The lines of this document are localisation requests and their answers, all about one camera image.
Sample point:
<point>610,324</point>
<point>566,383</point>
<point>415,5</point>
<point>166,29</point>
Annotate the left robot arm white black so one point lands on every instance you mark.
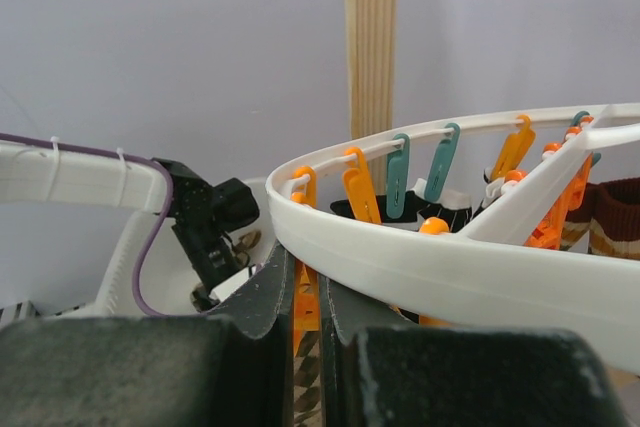
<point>213,224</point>

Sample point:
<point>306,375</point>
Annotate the orange clip between fingers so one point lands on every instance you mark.
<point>305,303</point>

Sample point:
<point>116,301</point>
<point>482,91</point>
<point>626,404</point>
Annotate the brown sock clipped on hanger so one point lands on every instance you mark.
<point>609,214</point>

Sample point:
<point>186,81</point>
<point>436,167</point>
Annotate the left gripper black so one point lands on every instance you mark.
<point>213,260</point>

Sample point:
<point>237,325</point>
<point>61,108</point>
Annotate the black sock white stripes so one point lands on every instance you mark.
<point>453,207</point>

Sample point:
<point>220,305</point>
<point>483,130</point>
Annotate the white round clip hanger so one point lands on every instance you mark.
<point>484,274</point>

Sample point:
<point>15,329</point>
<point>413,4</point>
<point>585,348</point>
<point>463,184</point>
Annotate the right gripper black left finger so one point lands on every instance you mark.
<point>231,368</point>

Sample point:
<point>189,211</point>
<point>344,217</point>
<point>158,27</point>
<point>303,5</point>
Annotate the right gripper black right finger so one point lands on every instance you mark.
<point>381,369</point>

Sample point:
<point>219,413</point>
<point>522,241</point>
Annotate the brown argyle sock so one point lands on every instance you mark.
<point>307,391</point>
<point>246,242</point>

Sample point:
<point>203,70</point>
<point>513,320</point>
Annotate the white plastic tub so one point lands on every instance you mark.
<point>167,277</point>

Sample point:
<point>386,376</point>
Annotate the wooden hanger stand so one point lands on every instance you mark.
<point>370,47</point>

